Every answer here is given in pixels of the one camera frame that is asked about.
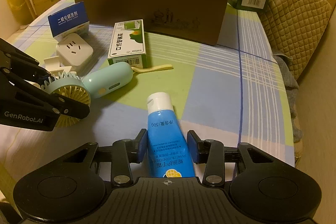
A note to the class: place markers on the mint handheld fan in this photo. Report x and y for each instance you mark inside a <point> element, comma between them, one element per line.
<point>105,79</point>

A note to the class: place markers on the brown cardboard box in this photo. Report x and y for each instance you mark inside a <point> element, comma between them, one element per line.
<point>157,3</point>

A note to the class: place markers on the green and white spray box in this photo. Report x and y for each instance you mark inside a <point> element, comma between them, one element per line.
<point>128,43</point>

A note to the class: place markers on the blue hand cream tube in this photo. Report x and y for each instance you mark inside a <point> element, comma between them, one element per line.
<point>164,129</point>

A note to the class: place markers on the grey cloth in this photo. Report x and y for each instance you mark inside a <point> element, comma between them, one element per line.
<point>286,71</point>

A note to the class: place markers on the white power adapter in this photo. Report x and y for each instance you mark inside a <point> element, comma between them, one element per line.
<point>74,50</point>

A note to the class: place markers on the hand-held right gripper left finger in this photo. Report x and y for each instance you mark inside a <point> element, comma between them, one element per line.
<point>143,146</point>

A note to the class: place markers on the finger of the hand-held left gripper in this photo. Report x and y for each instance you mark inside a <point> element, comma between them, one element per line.
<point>65,107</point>
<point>23,64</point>

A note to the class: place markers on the beige quilted chair cover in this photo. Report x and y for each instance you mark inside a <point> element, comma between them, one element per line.
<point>294,24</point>

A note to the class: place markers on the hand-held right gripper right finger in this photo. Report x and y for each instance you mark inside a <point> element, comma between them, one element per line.
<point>191,146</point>

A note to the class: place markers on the white plastic holder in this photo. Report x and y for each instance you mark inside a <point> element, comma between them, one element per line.
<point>56,64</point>

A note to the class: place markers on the blue medicine box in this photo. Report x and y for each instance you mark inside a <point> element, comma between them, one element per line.
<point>68,18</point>

